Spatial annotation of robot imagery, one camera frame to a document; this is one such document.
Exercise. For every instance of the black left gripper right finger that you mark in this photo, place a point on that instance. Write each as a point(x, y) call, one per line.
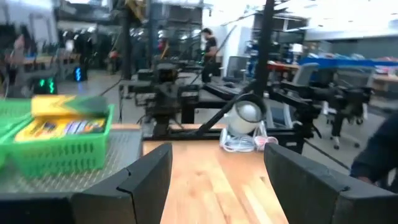
point(326, 202)

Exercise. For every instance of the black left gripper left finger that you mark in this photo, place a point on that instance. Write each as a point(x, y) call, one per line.
point(93, 205)

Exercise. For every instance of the large crayon box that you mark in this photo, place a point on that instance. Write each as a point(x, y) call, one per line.
point(59, 129)

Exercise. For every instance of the neighbouring black robot arm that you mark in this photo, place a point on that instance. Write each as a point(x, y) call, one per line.
point(326, 93)

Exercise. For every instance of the grey office chair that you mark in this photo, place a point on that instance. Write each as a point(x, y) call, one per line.
point(304, 74)

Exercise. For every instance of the person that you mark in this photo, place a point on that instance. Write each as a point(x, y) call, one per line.
point(210, 53)
point(379, 149)

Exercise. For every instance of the grey metal box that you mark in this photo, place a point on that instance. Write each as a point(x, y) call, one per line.
point(124, 155)

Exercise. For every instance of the computer with blue lights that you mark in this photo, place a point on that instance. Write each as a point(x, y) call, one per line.
point(79, 74)

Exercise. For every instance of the computer with green lights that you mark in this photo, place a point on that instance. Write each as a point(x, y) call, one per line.
point(46, 85)

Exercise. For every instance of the black aluminium rig frame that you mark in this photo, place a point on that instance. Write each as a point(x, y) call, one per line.
point(264, 46)

